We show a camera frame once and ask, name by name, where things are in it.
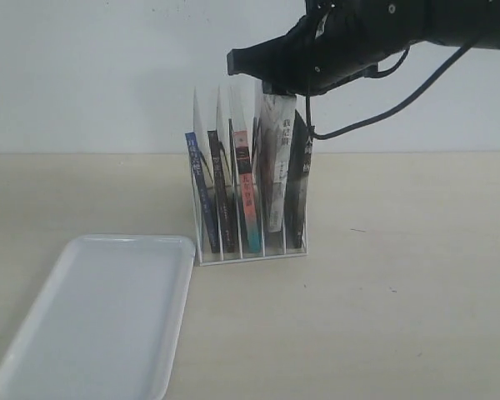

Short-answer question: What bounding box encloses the blue book with orange moon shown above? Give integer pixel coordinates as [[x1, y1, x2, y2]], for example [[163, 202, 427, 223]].
[[184, 86, 220, 253]]

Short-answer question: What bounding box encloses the white wire book rack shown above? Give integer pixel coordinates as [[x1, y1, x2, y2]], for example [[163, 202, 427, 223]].
[[192, 124, 308, 266]]

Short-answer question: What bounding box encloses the dark brown spine book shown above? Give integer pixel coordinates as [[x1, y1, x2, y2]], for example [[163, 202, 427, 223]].
[[207, 86, 237, 253]]

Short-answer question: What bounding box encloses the black cable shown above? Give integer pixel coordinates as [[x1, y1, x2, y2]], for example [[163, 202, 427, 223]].
[[303, 41, 474, 141]]

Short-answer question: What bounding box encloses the black cover book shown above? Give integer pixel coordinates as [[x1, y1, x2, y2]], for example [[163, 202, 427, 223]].
[[285, 110, 313, 248]]

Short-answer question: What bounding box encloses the pink and teal spine book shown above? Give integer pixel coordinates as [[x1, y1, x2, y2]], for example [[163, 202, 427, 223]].
[[227, 86, 263, 253]]

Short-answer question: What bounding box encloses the grey white spine book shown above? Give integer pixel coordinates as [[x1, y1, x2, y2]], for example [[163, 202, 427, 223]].
[[257, 92, 297, 233]]

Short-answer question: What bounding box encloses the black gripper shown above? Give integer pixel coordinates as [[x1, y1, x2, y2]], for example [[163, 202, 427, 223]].
[[226, 1, 425, 97]]

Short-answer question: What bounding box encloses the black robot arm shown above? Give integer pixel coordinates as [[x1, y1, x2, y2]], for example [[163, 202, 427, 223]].
[[227, 0, 500, 96]]

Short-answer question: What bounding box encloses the white plastic tray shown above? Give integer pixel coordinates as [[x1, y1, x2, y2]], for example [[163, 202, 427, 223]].
[[0, 234, 196, 399]]

